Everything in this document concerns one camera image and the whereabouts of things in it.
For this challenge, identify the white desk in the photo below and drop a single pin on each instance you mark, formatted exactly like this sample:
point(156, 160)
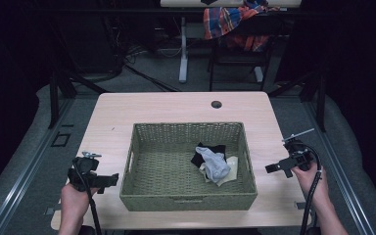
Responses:
point(189, 3)

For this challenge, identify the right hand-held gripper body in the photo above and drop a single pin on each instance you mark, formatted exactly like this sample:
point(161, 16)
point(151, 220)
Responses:
point(298, 153)

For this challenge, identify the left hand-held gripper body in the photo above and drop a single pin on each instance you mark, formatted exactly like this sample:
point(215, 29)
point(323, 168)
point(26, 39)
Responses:
point(84, 169)

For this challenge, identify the person's left hand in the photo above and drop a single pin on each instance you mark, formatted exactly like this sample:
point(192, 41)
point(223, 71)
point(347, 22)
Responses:
point(73, 202)

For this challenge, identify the black chair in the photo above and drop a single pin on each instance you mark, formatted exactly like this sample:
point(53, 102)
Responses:
point(241, 57)

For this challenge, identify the cream sock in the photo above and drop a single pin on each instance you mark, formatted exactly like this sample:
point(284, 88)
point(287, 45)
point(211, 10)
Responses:
point(231, 169)

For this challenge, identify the grey sock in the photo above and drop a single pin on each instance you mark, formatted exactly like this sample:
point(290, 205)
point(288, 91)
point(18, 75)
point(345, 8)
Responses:
point(213, 163)

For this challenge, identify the metal floor rail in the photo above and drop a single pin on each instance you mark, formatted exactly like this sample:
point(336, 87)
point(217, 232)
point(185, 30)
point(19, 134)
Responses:
point(23, 176)
point(342, 182)

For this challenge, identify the plaid cloth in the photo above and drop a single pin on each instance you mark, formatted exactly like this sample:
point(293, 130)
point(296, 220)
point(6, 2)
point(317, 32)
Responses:
point(222, 19)

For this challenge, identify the person's right hand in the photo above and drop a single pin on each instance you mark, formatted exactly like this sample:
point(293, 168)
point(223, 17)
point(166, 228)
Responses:
point(313, 186)

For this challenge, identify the black sock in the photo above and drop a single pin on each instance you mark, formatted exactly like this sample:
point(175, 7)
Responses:
point(197, 159)

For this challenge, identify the green woven basket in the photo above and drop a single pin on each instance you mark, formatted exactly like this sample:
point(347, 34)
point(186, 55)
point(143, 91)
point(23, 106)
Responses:
point(163, 176)

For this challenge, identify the black metal stand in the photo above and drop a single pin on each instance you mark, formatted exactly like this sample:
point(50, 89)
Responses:
point(54, 98)
point(321, 98)

